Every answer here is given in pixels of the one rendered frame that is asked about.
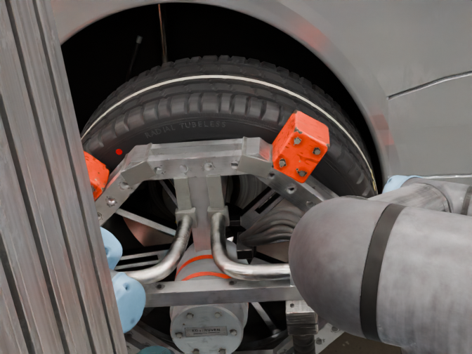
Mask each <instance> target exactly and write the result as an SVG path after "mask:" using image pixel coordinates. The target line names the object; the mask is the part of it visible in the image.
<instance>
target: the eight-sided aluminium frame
mask: <svg viewBox="0 0 472 354"><path fill-rule="evenodd" d="M233 163H236V164H233ZM208 164H211V165H208ZM184 165H185V166H184ZM272 165H273V145H272V144H269V143H267V142H265V141H264V140H263V139H262V138H259V137H258V138H247V137H243V138H236V139H225V140H205V141H194V142H183V143H162V144H152V143H149V144H147V145H136V146H135V147H134V148H133V149H132V150H131V151H130V153H128V154H126V155H125V158H124V159H123V160H122V161H121V162H120V164H119V165H118V166H117V167H116V168H115V170H114V171H113V172H112V173H111V174H110V176H109V178H108V181H107V185H106V187H105V191H104V192H103V193H102V194H101V195H100V196H99V198H98V199H97V200H96V201H95V205H96V211H97V215H98V220H99V224H100V227H102V226H103V225H104V224H105V222H106V221H107V220H108V219H109V218H110V217H111V216H112V215H113V213H114V212H115V211H116V210H118V208H119V207H120V206H121V205H122V204H123V203H124V202H125V201H126V199H127V198H128V197H129V196H130V195H131V194H132V193H133V191H134V190H135V189H136V188H137V187H138V186H139V185H140V184H141V183H142V182H143V181H150V180H161V179H173V178H174V177H181V176H187V177H188V178H196V177H207V175H215V174H220V175H221V176H229V175H241V174H252V175H254V176H255V177H257V178H258V179H259V180H260V181H262V182H264V183H265V184H266V185H267V186H269V187H270V188H272V189H273V190H274V191H275V192H277V193H279V194H280V195H281V196H283V197H284V198H285V199H287V200H288V201H290V202H291V203H292V204H294V205H295V206H296V207H298V208H299V209H300V210H302V211H303V212H305V213H306V212H307V211H309V210H310V209H311V208H312V207H314V206H316V205H317V204H319V203H321V202H323V201H326V200H329V199H333V198H335V197H339V196H338V195H337V194H335V193H334V192H332V191H331V190H330V189H329V188H327V187H326V186H324V185H323V184H321V182H319V181H318V180H316V179H315V178H313V177H312V176H311V175H309V177H308V178H307V180H306V181H305V183H300V182H298V181H296V180H294V179H293V178H291V177H289V176H288V175H286V174H284V173H282V172H280V171H278V170H276V169H274V168H272ZM159 168H160V169H159ZM317 321H318V333H317V334H316V335H315V354H318V353H320V352H321V351H322V350H323V349H325V348H326V347H327V346H328V345H329V344H330V343H331V342H333V341H334V340H335V339H337V338H338V337H339V336H340V335H342V334H343V333H344V331H342V330H340V329H337V328H336V327H334V326H332V325H331V324H329V323H328V322H327V321H325V320H323V319H322V318H321V317H320V316H319V315H318V316H317ZM124 338H125V342H126V348H127V352H128V354H136V353H137V352H139V351H140V350H142V349H144V348H147V347H150V346H163V347H166V348H169V349H171V350H172V351H173V352H174V353H175V354H186V353H180V352H178V351H177V350H175V349H174V348H172V347H171V346H169V345H167V344H166V343H164V342H163V341H161V340H159V339H158V338H156V337H155V336H153V335H151V334H150V333H148V332H147V331H145V330H144V329H142V328H140V327H139V326H137V325H135V326H134V327H133V328H132V329H131V330H129V331H128V332H126V333H124ZM231 354H294V345H293V338H292V336H288V337H287V338H286V339H285V340H284V341H283V342H282V343H280V344H279V345H278V346H277V347H275V348H274V349H272V350H244V351H234V352H232V353H231Z"/></svg>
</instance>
